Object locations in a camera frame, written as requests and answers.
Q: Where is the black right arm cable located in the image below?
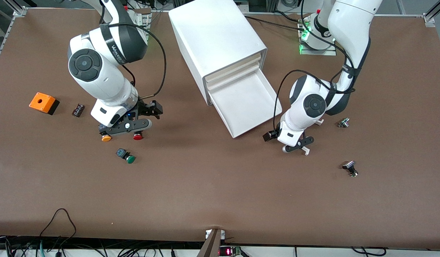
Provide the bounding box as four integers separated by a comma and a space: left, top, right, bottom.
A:
99, 22, 167, 100
121, 64, 136, 87

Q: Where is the white drawer cabinet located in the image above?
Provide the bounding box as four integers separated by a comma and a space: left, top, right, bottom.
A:
168, 0, 268, 106

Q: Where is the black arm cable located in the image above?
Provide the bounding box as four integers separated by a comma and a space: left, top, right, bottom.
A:
99, 22, 167, 100
273, 0, 356, 133
121, 64, 136, 87

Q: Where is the green push button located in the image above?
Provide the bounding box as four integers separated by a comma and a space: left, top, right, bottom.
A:
115, 148, 136, 165

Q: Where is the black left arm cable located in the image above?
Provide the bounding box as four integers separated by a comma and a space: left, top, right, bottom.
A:
273, 0, 356, 133

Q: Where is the white open ring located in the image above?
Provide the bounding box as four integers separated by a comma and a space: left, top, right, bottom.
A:
301, 119, 325, 156

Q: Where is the orange box with hole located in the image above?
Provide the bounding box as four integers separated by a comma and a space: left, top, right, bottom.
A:
29, 92, 60, 116

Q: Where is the black table cable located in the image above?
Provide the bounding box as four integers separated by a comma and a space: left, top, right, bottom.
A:
244, 15, 306, 32

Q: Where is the small white clamp bracket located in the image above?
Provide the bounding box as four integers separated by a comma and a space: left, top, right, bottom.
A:
205, 229, 226, 240

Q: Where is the brown angled bar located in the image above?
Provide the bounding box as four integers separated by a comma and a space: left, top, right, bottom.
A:
197, 228, 222, 257

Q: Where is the aluminium arm base plate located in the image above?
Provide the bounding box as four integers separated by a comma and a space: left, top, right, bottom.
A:
134, 8, 151, 29
299, 18, 337, 56

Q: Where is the red lit electronic module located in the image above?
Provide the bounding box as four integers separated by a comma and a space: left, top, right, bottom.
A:
219, 246, 244, 257

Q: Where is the thin black looped cable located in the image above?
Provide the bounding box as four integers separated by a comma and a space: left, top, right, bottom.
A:
40, 208, 77, 247

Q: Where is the cream cabinet drawer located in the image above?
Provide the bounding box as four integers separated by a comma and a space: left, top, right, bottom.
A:
207, 68, 283, 139
205, 53, 261, 85
206, 61, 260, 92

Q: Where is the aluminium frame post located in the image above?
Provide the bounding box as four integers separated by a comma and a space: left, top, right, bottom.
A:
423, 0, 440, 27
5, 0, 28, 17

